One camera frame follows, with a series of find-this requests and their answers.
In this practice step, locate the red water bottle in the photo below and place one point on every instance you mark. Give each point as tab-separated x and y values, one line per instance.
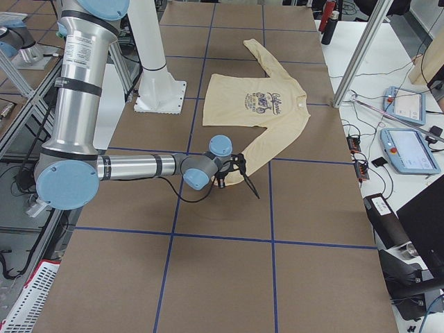
327	11

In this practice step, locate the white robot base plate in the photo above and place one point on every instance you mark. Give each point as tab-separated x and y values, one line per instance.
159	92

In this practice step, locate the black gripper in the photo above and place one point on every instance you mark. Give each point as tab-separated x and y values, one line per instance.
225	168

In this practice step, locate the near blue teach pendant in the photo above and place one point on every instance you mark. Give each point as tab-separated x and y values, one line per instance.
407	152

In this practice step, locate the black water bottle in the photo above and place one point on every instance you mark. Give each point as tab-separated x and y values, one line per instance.
330	28

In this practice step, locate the white perforated basket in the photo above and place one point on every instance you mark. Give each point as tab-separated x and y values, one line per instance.
25	312

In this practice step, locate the beige long-sleeve printed shirt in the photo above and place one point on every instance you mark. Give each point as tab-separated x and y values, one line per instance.
276	103

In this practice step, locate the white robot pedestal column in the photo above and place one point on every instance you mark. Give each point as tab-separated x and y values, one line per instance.
146	32

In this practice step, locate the blue teach pendant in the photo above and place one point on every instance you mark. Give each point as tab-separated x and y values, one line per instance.
407	152
405	104

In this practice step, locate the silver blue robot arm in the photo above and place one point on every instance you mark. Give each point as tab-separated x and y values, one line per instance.
70	169

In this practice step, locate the far blue teach pendant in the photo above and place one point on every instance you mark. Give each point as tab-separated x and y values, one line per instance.
405	104

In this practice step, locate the aluminium frame post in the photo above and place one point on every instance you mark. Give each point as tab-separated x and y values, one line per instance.
381	9

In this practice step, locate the metal rod with green tip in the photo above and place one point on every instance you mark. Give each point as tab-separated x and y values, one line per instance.
391	117

